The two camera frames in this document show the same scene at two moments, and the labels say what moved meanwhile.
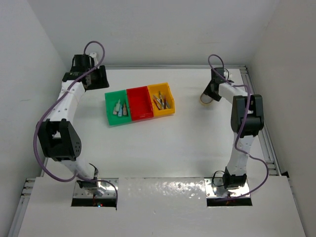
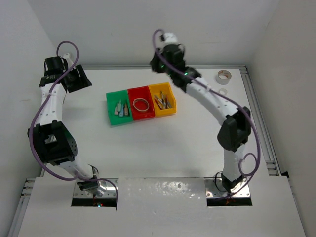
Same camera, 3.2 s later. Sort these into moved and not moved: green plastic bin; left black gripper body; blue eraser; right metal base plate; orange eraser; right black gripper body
Moved: left black gripper body; right black gripper body
Not moved: green plastic bin; orange eraser; blue eraser; right metal base plate
